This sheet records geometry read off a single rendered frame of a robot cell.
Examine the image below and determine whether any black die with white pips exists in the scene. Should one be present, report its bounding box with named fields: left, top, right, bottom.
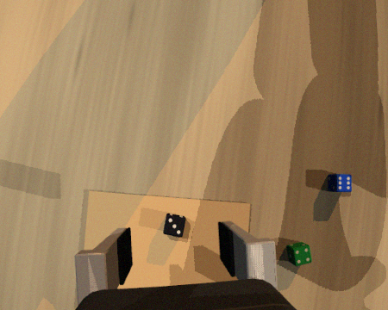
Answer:
left=163, top=214, right=185, bottom=237

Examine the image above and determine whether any green die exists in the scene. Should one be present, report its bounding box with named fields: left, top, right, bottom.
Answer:
left=286, top=242, right=312, bottom=266

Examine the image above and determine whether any blue die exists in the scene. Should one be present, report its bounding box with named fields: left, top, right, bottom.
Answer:
left=328, top=174, right=352, bottom=192

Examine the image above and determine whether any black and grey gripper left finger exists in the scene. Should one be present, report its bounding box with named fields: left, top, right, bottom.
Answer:
left=75, top=227, right=133, bottom=305

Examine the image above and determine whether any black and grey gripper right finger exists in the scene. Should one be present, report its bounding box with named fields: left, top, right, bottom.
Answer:
left=218, top=221, right=278, bottom=290

